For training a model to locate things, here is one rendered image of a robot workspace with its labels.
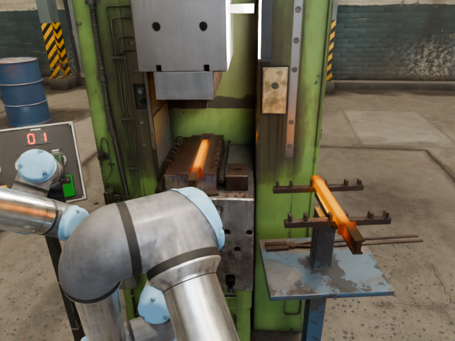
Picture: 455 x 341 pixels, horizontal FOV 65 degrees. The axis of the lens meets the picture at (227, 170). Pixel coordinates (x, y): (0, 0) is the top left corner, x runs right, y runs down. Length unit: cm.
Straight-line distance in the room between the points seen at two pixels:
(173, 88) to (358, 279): 89
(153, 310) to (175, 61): 78
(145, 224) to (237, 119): 129
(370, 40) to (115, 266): 699
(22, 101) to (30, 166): 490
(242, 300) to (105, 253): 116
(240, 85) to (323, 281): 95
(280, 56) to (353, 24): 590
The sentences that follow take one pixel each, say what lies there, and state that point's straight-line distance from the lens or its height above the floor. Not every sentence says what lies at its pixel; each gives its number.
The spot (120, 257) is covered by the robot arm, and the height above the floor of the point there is 126.
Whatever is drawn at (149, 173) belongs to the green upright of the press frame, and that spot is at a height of 92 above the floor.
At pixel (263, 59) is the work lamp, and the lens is 133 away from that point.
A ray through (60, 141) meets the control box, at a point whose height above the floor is 114.
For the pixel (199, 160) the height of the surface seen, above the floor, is 101.
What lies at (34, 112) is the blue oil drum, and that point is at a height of 19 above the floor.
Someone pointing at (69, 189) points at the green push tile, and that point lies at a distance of 135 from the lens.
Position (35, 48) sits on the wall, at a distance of 870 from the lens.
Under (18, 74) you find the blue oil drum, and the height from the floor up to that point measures 73.
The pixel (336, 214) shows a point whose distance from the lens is 110.
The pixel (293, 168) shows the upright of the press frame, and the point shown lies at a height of 95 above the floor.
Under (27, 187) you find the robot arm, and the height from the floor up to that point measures 120.
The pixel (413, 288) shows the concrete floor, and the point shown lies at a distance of 252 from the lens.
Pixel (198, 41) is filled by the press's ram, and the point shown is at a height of 146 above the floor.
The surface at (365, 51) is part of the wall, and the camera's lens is 733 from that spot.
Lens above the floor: 158
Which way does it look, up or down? 25 degrees down
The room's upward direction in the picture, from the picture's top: 1 degrees counter-clockwise
